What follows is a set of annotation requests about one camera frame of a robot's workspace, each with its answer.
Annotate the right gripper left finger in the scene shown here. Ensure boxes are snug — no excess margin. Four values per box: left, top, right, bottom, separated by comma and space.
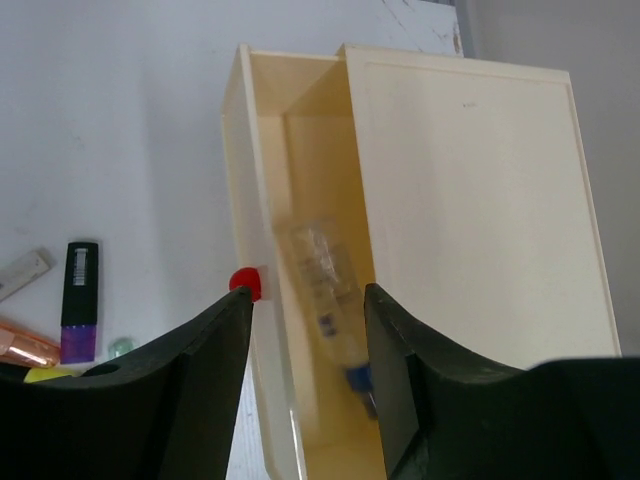
1, 288, 253, 479

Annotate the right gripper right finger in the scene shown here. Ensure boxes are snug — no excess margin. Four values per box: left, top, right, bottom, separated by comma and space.
364, 284, 639, 479

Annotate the purple black highlighter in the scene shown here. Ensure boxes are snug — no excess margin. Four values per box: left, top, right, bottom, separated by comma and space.
60, 242, 99, 364

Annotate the yellow black highlighter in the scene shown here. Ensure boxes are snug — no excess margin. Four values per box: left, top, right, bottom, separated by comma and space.
23, 367, 81, 384

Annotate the clear blue pen pack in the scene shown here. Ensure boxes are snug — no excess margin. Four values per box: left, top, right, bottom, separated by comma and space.
286, 219, 377, 419

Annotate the drawer red knob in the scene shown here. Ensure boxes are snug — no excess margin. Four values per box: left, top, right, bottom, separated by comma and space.
221, 42, 389, 480

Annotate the cream wooden drawer cabinet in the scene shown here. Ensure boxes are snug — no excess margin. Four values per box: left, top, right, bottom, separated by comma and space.
344, 45, 621, 369

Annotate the grey white eraser stick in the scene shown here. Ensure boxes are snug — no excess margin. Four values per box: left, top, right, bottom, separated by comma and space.
0, 249, 55, 301

